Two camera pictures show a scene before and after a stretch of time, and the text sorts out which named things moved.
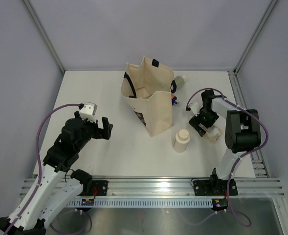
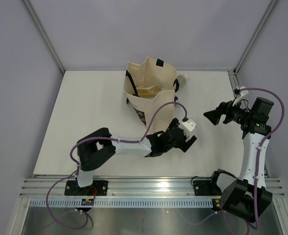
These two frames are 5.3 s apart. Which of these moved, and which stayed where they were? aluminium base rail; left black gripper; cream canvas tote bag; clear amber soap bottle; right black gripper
Moved: left black gripper; right black gripper; clear amber soap bottle
Stayed: aluminium base rail; cream canvas tote bag
